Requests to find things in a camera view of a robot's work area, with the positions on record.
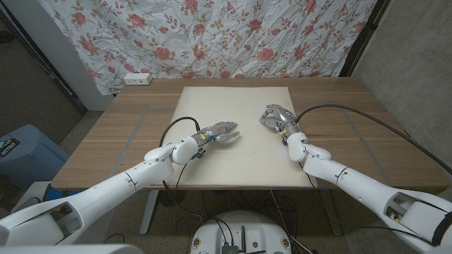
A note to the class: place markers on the black floor fan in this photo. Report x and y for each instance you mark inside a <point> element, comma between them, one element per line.
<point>171,199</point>

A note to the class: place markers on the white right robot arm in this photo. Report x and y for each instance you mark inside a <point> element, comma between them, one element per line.
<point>360,187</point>

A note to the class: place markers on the cream foam board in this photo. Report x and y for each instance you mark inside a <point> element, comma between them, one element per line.
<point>247,158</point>

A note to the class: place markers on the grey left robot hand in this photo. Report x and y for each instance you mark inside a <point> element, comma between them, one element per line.
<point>217,133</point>

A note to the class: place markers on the dark wall rail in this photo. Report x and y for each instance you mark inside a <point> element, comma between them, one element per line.
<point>46,67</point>

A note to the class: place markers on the white robot torso base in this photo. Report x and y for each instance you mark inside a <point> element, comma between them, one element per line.
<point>257,229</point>

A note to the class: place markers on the white and blue floor object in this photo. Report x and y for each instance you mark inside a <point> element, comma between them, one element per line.
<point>35,190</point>

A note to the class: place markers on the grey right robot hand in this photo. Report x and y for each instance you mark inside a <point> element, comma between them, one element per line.
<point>284,118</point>

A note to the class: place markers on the floral backdrop cloth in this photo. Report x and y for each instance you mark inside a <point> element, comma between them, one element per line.
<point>212,35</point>

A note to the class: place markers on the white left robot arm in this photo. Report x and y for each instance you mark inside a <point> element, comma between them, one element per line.
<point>106,194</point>

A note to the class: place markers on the blue storage case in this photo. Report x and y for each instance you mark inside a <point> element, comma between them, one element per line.
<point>28,155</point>

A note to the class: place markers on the white table leg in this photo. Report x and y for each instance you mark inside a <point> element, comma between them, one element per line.
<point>148,211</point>
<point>330,211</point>

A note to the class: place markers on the white power strip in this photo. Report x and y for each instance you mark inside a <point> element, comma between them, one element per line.
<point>137,78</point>

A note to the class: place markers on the black backdrop stand pole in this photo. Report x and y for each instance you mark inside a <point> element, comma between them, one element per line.
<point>365,37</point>

